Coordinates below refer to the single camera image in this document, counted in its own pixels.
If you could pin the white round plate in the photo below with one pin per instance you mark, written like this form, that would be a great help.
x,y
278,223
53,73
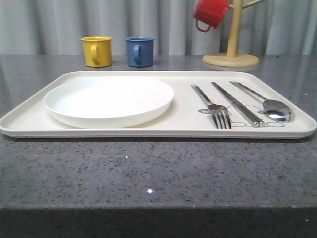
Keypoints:
x,y
109,102

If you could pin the silver chopstick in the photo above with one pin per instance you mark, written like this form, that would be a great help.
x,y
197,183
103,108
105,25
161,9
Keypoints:
x,y
234,102
259,120

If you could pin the cream rabbit serving tray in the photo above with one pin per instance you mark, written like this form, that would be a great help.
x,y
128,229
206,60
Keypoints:
x,y
187,115

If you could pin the blue mug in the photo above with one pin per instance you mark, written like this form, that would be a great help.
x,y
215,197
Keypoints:
x,y
140,51

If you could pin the yellow mug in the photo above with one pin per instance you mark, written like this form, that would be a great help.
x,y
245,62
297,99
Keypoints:
x,y
97,51

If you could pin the wooden mug tree stand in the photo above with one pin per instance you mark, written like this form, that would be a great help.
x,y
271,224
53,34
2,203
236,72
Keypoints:
x,y
231,58

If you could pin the red mug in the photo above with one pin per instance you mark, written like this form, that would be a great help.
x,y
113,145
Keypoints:
x,y
210,12

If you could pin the grey curtain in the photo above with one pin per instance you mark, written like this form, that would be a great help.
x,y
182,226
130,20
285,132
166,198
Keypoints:
x,y
55,27

